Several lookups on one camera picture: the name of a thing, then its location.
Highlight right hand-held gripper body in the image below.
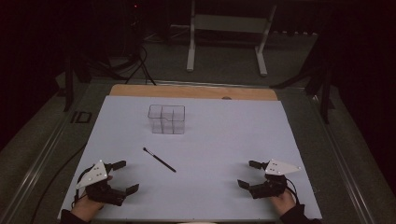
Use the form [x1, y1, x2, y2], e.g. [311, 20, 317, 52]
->
[247, 159, 302, 200]

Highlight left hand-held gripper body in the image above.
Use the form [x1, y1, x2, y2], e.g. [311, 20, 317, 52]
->
[76, 160, 127, 207]

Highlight person's right hand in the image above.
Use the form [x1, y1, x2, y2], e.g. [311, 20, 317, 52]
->
[269, 189, 297, 217]

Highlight person's left hand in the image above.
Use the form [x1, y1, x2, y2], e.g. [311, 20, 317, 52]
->
[70, 191, 106, 223]

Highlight white table mat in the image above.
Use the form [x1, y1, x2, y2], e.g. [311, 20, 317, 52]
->
[57, 94, 323, 222]

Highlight clear plastic organizer box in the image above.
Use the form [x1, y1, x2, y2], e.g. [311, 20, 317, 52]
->
[147, 104, 187, 135]

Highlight black tripod stand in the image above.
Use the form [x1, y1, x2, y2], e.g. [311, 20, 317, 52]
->
[269, 32, 337, 125]

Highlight white metal stand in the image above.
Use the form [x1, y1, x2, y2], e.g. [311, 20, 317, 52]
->
[185, 0, 278, 77]

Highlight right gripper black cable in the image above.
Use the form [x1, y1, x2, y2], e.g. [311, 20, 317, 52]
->
[284, 177, 301, 205]

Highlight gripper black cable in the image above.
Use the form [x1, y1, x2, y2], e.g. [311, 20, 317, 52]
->
[284, 177, 301, 205]
[72, 169, 94, 207]

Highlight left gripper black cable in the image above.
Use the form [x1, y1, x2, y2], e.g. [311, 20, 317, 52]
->
[72, 169, 94, 207]

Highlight black floor cable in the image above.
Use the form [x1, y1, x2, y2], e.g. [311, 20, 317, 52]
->
[30, 143, 89, 224]

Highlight black rectangular floor frame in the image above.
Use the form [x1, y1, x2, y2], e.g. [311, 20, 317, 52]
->
[70, 110, 93, 124]

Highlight metal floor rail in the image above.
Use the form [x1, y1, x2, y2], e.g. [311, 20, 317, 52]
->
[306, 88, 379, 224]
[0, 102, 78, 224]

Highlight black floor cables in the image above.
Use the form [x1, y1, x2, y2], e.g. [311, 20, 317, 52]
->
[92, 43, 158, 87]

